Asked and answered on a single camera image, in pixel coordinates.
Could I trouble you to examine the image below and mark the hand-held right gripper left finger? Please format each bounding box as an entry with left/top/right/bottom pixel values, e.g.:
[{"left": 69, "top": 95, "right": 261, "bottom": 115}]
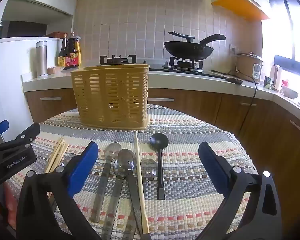
[{"left": 16, "top": 141, "right": 102, "bottom": 240}]

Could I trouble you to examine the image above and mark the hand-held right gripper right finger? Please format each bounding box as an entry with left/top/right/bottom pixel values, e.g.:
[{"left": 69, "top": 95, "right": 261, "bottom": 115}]
[{"left": 192, "top": 141, "right": 282, "bottom": 240}]

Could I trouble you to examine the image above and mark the wooden chopstick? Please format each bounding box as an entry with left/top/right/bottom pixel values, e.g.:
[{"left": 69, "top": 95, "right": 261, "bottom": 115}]
[
  {"left": 47, "top": 138, "right": 65, "bottom": 173},
  {"left": 44, "top": 136, "right": 63, "bottom": 173},
  {"left": 135, "top": 132, "right": 150, "bottom": 234},
  {"left": 49, "top": 141, "right": 67, "bottom": 173},
  {"left": 52, "top": 144, "right": 70, "bottom": 173}
]

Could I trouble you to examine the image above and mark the black plastic spoon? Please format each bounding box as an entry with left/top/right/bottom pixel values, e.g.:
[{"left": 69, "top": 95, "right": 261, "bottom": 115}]
[{"left": 150, "top": 132, "right": 169, "bottom": 200}]

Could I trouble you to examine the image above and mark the yellow plastic utensil basket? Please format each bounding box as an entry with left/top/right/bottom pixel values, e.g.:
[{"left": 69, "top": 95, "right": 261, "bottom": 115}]
[{"left": 70, "top": 64, "right": 150, "bottom": 130}]

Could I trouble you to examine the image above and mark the person's left hand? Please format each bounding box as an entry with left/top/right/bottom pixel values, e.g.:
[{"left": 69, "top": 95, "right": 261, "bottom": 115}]
[{"left": 2, "top": 180, "right": 17, "bottom": 228}]

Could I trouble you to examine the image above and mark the striped woven table mat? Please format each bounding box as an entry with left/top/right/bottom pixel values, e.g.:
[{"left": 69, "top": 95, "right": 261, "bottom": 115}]
[{"left": 9, "top": 104, "right": 259, "bottom": 240}]

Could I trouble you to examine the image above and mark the silver thermos flask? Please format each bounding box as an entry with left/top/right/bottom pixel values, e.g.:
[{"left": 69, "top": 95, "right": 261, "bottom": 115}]
[{"left": 36, "top": 40, "right": 48, "bottom": 78}]

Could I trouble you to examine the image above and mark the slim dark sauce bottle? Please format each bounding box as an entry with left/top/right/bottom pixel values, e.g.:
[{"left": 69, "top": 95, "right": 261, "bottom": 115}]
[{"left": 57, "top": 37, "right": 68, "bottom": 67}]

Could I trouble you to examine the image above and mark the black phone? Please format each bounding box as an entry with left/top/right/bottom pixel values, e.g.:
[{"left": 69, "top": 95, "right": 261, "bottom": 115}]
[{"left": 225, "top": 77, "right": 243, "bottom": 85}]

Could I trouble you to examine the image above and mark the wide dark sauce bottle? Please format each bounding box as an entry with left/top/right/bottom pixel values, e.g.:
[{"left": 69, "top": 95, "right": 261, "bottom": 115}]
[{"left": 67, "top": 32, "right": 80, "bottom": 67}]

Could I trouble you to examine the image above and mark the yellow oil bottle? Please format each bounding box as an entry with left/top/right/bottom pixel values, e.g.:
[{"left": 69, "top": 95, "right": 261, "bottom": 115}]
[{"left": 76, "top": 36, "right": 82, "bottom": 65}]

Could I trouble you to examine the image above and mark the dark green mug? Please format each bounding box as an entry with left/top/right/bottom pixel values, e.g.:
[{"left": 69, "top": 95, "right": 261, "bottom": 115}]
[{"left": 264, "top": 76, "right": 275, "bottom": 90}]

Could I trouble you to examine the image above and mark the dark brown cabinet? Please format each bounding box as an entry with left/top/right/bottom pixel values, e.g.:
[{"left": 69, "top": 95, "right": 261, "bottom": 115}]
[{"left": 0, "top": 20, "right": 47, "bottom": 39}]

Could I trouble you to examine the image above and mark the beige rice cooker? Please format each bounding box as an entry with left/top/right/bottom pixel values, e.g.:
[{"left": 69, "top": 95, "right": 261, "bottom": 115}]
[{"left": 235, "top": 52, "right": 264, "bottom": 83}]

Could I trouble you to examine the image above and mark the grey bowl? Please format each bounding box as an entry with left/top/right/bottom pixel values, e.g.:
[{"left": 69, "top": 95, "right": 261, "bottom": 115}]
[{"left": 281, "top": 85, "right": 299, "bottom": 99}]

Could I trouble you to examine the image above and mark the white kettle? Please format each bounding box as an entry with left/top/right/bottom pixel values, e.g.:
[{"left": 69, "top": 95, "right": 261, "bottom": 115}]
[{"left": 269, "top": 64, "right": 282, "bottom": 92}]

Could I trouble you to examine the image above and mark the black gas stove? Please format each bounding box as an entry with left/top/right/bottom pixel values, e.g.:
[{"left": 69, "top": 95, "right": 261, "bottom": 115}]
[{"left": 99, "top": 54, "right": 230, "bottom": 78}]

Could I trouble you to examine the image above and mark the black wok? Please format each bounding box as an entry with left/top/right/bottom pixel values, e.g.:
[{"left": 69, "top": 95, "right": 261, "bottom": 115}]
[{"left": 164, "top": 34, "right": 226, "bottom": 61}]

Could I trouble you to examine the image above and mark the window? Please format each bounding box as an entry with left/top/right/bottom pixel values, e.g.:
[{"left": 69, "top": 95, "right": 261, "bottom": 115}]
[{"left": 265, "top": 0, "right": 300, "bottom": 80}]

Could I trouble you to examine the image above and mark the black power cable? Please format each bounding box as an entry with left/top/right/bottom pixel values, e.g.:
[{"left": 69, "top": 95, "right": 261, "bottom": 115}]
[{"left": 211, "top": 70, "right": 257, "bottom": 133}]

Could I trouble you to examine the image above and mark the orange wall cabinet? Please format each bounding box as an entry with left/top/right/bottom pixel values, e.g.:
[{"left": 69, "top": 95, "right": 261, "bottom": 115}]
[{"left": 211, "top": 0, "right": 271, "bottom": 22}]

